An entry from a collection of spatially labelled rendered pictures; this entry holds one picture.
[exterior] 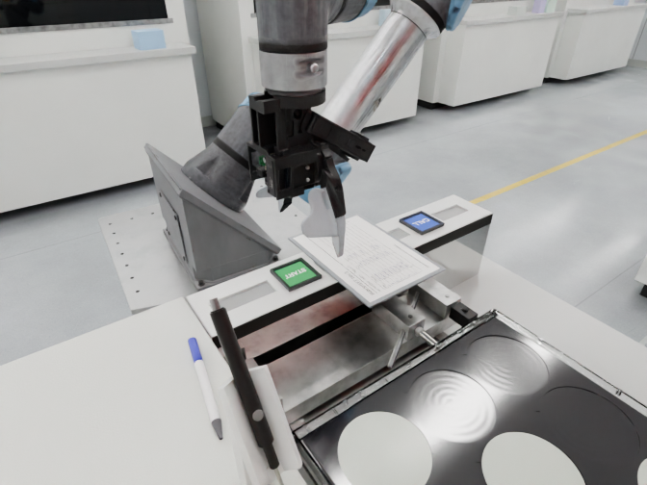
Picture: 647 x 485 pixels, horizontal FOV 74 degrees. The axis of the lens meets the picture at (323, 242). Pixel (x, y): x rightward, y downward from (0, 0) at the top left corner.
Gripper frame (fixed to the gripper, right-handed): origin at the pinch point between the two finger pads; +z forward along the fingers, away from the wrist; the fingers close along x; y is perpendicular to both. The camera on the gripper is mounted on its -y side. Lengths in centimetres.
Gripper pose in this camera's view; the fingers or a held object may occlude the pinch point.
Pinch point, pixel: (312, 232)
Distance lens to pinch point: 61.3
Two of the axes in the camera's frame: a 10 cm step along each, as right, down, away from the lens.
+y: -8.2, 3.1, -4.8
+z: 0.0, 8.4, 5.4
